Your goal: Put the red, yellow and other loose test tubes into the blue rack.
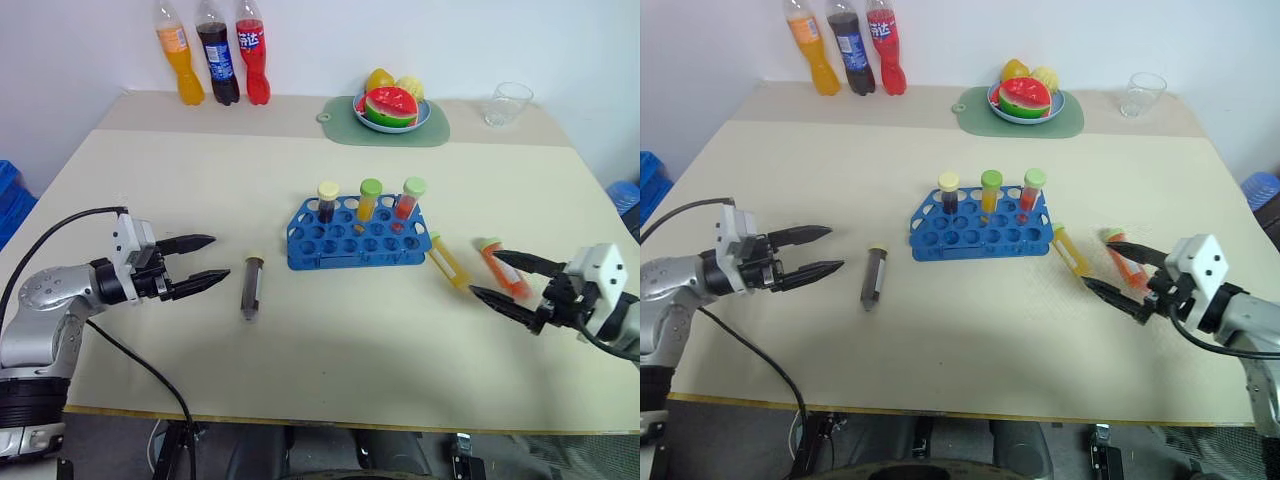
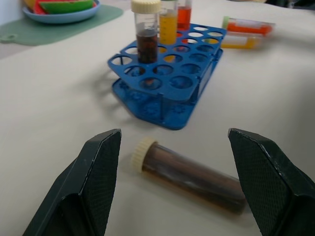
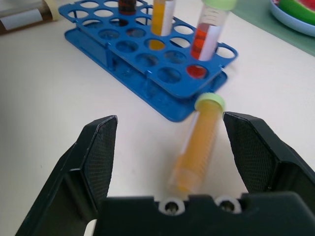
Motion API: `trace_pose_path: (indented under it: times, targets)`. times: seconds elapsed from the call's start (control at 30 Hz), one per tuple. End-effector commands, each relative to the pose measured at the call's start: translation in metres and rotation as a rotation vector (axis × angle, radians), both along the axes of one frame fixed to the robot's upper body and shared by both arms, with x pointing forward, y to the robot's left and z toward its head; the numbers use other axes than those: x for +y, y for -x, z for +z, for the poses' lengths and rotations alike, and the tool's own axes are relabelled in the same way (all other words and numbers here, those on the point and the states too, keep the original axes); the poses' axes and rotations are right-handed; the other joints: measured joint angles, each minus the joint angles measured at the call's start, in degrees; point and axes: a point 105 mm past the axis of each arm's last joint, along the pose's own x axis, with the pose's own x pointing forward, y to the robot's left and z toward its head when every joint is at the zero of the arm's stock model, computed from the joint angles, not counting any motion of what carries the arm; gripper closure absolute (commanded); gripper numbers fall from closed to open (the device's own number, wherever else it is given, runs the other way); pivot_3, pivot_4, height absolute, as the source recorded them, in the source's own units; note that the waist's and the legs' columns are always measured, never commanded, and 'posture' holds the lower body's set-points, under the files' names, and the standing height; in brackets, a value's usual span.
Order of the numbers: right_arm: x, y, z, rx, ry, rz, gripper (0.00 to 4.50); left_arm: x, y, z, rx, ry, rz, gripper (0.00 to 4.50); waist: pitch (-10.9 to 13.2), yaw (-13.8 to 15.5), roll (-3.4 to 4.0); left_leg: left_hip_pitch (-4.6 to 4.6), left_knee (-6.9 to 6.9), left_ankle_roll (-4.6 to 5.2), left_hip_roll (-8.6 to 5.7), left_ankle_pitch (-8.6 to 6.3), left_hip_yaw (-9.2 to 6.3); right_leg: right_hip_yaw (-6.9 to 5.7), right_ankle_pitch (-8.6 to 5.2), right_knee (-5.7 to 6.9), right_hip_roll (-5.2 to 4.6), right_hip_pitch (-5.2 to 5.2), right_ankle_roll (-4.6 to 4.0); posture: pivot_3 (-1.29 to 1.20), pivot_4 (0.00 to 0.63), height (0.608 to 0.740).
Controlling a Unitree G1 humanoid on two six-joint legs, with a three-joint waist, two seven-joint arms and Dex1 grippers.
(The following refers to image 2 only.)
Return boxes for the orange liquid tube green cap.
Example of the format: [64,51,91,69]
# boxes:
[221,16,276,37]

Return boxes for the toy watermelon slice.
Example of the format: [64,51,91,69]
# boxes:
[40,0,95,12]

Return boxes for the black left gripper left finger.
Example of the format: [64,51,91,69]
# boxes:
[22,128,123,236]

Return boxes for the brown liquid tube cream cap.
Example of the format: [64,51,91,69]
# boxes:
[131,137,248,215]
[130,0,161,64]

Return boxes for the blue plastic test tube rack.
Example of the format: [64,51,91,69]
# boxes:
[107,23,227,130]

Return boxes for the tube with yellow liquid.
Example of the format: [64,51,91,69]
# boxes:
[159,0,178,46]
[220,31,263,50]

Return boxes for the tube with red liquid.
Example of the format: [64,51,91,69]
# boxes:
[176,0,192,32]

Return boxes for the blue plate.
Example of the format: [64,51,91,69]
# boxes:
[22,0,101,24]

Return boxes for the red toy food piece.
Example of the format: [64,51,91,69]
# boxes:
[31,0,51,15]

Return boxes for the green silicone mat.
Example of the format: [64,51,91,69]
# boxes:
[0,4,124,47]

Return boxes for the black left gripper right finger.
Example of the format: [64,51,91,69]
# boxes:
[227,127,315,236]

